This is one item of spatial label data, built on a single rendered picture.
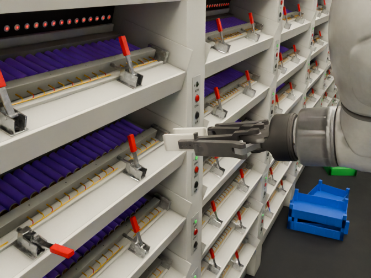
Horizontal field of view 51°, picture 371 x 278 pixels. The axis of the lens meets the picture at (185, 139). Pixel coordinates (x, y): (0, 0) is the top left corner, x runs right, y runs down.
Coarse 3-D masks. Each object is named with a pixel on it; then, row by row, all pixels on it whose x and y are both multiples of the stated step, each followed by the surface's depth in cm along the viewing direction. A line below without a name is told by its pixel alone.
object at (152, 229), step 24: (168, 192) 100; (120, 216) 91; (144, 216) 94; (168, 216) 98; (96, 240) 83; (120, 240) 87; (144, 240) 89; (168, 240) 94; (72, 264) 76; (96, 264) 80; (120, 264) 82; (144, 264) 84
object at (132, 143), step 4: (128, 136) 75; (132, 136) 76; (128, 140) 76; (132, 140) 76; (132, 144) 76; (132, 148) 76; (136, 148) 77; (132, 152) 76; (136, 156) 77; (136, 160) 77; (136, 164) 77; (136, 168) 77
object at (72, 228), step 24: (144, 120) 96; (168, 120) 92; (168, 168) 87; (72, 192) 70; (96, 192) 71; (120, 192) 73; (144, 192) 80; (72, 216) 65; (96, 216) 66; (0, 240) 57; (48, 240) 59; (72, 240) 62; (0, 264) 53; (24, 264) 54; (48, 264) 58
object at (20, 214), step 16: (128, 144) 83; (144, 144) 89; (96, 160) 75; (112, 160) 78; (80, 176) 70; (48, 192) 64; (64, 192) 67; (16, 208) 59; (32, 208) 61; (0, 224) 56; (16, 224) 59; (32, 224) 59
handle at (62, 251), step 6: (36, 234) 55; (36, 240) 56; (42, 240) 56; (42, 246) 55; (48, 246) 54; (54, 246) 54; (60, 246) 54; (54, 252) 54; (60, 252) 53; (66, 252) 53; (72, 252) 53
